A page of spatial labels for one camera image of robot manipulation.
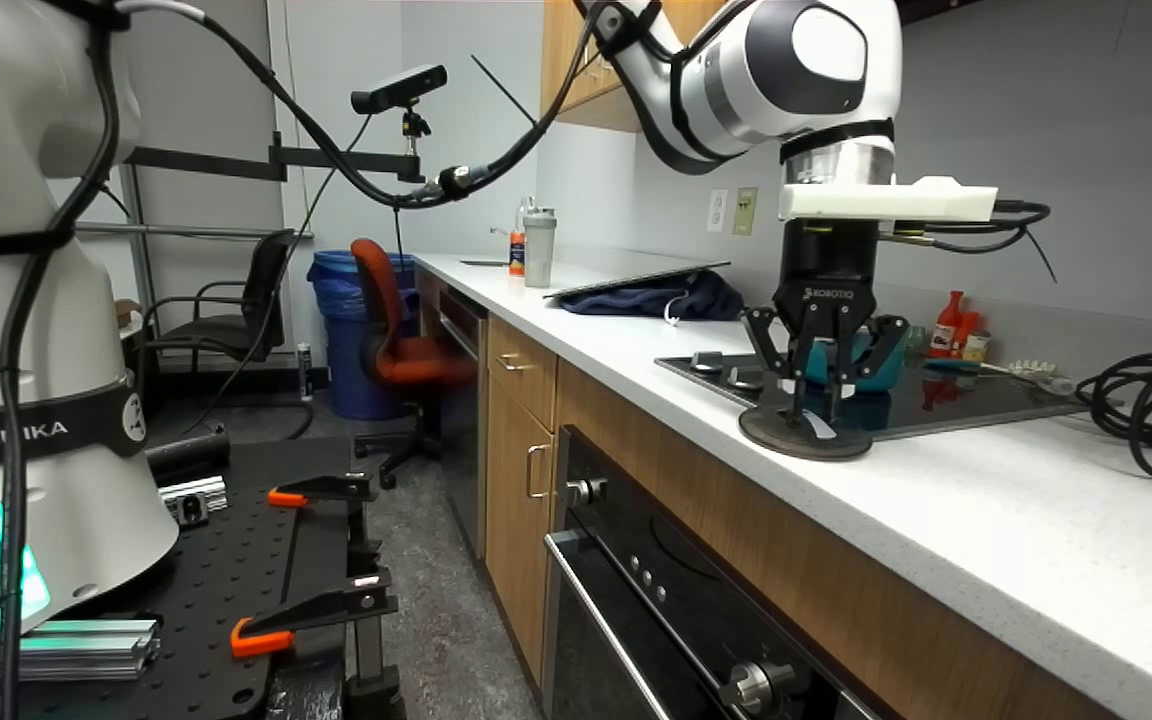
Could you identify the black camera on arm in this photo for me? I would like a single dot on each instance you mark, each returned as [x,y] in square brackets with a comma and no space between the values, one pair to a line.
[403,91]

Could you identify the wooden cabinet door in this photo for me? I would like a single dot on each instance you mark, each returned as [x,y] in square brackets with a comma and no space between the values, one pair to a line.
[519,484]

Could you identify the black built-in oven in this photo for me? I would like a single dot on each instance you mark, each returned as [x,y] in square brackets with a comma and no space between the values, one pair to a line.
[654,624]

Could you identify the orange office chair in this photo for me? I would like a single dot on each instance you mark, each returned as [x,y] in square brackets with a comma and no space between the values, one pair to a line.
[404,365]

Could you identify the orange-handled clamp rear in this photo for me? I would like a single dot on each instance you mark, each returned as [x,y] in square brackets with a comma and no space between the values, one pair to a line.
[315,490]

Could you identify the black armchair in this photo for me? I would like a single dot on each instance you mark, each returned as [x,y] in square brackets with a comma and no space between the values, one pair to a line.
[232,317]

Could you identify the round glass pot lid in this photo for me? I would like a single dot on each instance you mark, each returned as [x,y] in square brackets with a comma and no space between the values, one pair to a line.
[800,435]

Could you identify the black perforated robot table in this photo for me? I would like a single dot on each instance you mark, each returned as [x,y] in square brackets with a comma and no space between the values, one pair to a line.
[200,585]

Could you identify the dark blue cloth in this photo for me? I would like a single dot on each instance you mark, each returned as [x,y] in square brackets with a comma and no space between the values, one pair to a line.
[667,296]

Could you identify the blue trash bin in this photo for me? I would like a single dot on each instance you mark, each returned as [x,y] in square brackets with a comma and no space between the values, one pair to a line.
[347,327]

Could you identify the red bottle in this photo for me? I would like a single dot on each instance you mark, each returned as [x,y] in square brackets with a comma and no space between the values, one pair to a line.
[950,328]

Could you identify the black glass cooktop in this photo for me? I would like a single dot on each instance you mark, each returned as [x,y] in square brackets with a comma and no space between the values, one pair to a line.
[896,401]

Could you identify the orange-handled clamp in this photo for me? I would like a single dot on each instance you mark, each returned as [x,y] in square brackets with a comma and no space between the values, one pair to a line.
[315,490]
[273,634]

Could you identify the orange-handled clamp front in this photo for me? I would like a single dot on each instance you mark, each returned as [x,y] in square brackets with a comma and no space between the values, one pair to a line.
[273,634]

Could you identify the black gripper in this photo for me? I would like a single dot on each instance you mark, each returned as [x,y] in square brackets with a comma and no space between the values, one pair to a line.
[825,280]

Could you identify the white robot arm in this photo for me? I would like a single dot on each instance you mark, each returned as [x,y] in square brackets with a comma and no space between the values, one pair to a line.
[823,73]

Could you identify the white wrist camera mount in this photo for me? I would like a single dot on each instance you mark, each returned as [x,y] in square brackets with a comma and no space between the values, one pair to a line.
[931,199]

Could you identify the orange label bottle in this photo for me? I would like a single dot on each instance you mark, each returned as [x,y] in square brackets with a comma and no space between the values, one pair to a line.
[519,247]

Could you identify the blue pot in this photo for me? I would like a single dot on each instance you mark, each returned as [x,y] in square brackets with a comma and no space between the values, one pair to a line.
[872,396]

